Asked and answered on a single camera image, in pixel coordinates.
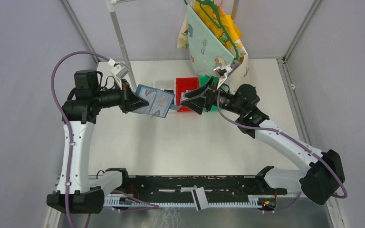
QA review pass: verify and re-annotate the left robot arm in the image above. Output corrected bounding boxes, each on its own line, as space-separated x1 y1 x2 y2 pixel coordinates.
46 70 149 214

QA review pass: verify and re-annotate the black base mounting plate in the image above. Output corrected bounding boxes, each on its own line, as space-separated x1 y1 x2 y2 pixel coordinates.
117 175 288 203

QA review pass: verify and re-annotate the green clothes hanger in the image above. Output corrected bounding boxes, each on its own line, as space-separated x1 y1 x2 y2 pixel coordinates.
188 0 243 60

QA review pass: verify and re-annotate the white clothes rack stand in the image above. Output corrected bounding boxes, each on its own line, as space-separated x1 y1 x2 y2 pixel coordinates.
105 0 137 89

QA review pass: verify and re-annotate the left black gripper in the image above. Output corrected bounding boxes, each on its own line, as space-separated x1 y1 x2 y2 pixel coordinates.
93 78 149 113

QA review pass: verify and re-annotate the red plastic bin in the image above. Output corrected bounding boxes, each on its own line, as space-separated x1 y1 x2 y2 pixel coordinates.
175 77 199 105

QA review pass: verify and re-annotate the blue card holder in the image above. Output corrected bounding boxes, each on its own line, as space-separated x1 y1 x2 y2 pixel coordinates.
132 85 181 118

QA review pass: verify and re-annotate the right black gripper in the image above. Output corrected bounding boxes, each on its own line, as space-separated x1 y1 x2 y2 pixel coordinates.
181 76 244 115

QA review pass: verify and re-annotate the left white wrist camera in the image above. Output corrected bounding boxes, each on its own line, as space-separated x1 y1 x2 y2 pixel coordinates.
107 58 129 88

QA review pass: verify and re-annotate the yellow garment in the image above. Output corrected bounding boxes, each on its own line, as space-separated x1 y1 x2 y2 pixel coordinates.
192 0 243 50

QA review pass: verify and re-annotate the white plastic bin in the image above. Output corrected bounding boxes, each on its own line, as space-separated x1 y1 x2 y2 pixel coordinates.
153 79 176 94

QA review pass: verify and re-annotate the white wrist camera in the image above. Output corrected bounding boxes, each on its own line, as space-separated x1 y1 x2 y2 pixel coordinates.
107 58 129 88
213 64 233 89

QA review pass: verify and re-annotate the mint cartoon print cloth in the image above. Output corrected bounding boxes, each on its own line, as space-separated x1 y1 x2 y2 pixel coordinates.
177 4 249 92

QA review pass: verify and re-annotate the green plastic bin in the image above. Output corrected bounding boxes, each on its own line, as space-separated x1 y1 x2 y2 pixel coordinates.
199 75 219 111

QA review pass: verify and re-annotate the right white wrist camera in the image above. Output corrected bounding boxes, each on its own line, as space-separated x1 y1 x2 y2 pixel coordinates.
213 64 233 89

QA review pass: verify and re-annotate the white slotted cable duct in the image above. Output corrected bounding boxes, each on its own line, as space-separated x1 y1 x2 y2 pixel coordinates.
104 195 262 209

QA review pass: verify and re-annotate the white magnetic stripe card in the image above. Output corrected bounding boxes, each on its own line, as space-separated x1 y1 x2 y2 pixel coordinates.
191 187 210 211

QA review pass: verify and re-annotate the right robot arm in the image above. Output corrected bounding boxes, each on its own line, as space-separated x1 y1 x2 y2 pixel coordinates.
181 79 348 205

